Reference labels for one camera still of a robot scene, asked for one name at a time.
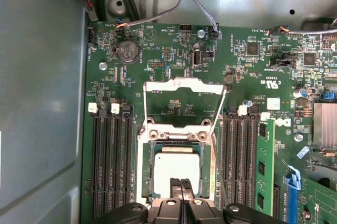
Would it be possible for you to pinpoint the chipset heatsink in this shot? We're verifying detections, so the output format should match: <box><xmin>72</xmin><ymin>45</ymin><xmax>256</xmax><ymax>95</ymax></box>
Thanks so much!
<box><xmin>312</xmin><ymin>102</ymin><xmax>337</xmax><ymax>148</ymax></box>

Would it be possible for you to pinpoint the silver CPU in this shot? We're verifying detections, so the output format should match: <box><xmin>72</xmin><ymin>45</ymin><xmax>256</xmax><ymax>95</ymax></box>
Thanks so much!
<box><xmin>149</xmin><ymin>141</ymin><xmax>212</xmax><ymax>203</ymax></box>

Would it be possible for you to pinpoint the CPU socket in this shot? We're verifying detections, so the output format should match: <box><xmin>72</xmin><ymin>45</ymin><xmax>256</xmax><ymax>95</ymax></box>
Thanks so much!
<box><xmin>135</xmin><ymin>122</ymin><xmax>221</xmax><ymax>209</ymax></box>

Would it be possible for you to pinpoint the silver socket cover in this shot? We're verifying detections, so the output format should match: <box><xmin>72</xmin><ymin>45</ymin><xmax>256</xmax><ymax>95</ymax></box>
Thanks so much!
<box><xmin>141</xmin><ymin>77</ymin><xmax>228</xmax><ymax>142</ymax></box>

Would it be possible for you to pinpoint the blue expansion slot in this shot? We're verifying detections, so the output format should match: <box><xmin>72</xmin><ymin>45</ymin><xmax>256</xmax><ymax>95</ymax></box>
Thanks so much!
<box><xmin>283</xmin><ymin>165</ymin><xmax>301</xmax><ymax>224</ymax></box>

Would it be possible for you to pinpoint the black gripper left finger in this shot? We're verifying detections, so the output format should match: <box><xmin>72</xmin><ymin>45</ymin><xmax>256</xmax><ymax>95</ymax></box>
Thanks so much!
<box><xmin>91</xmin><ymin>178</ymin><xmax>185</xmax><ymax>224</ymax></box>

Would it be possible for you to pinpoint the thin metal locking lever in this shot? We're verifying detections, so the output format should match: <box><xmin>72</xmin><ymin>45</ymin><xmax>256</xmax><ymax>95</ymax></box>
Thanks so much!
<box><xmin>209</xmin><ymin>131</ymin><xmax>229</xmax><ymax>206</ymax></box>

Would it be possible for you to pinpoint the black RAM slot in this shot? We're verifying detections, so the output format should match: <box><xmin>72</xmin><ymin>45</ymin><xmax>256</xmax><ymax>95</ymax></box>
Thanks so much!
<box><xmin>98</xmin><ymin>108</ymin><xmax>111</xmax><ymax>208</ymax></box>
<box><xmin>110</xmin><ymin>102</ymin><xmax>122</xmax><ymax>206</ymax></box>
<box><xmin>222</xmin><ymin>105</ymin><xmax>236</xmax><ymax>205</ymax></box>
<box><xmin>87</xmin><ymin>102</ymin><xmax>101</xmax><ymax>209</ymax></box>
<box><xmin>246</xmin><ymin>105</ymin><xmax>259</xmax><ymax>209</ymax></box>
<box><xmin>121</xmin><ymin>104</ymin><xmax>135</xmax><ymax>205</ymax></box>
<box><xmin>235</xmin><ymin>104</ymin><xmax>248</xmax><ymax>209</ymax></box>

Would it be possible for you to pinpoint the green motherboard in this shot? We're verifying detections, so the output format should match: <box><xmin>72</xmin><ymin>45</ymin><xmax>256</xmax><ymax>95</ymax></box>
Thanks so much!
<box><xmin>81</xmin><ymin>21</ymin><xmax>337</xmax><ymax>224</ymax></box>

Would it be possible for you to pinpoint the black PC case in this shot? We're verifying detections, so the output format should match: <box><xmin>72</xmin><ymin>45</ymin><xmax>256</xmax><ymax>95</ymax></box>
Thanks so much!
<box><xmin>0</xmin><ymin>0</ymin><xmax>337</xmax><ymax>224</ymax></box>

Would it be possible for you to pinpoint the round coin battery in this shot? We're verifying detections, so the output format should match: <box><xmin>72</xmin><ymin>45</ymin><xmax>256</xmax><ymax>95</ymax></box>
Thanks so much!
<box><xmin>115</xmin><ymin>40</ymin><xmax>140</xmax><ymax>64</ymax></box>

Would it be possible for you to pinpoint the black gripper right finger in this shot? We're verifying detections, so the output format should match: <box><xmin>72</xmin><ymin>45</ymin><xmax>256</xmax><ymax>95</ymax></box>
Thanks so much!
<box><xmin>181</xmin><ymin>178</ymin><xmax>288</xmax><ymax>224</ymax></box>

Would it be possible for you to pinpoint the green RAM stick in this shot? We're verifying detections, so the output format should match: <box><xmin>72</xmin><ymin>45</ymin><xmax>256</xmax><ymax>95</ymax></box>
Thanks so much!
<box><xmin>255</xmin><ymin>118</ymin><xmax>276</xmax><ymax>216</ymax></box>

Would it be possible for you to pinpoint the internal USB port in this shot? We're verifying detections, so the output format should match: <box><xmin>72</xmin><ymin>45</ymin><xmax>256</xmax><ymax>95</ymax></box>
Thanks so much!
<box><xmin>191</xmin><ymin>49</ymin><xmax>203</xmax><ymax>67</ymax></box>

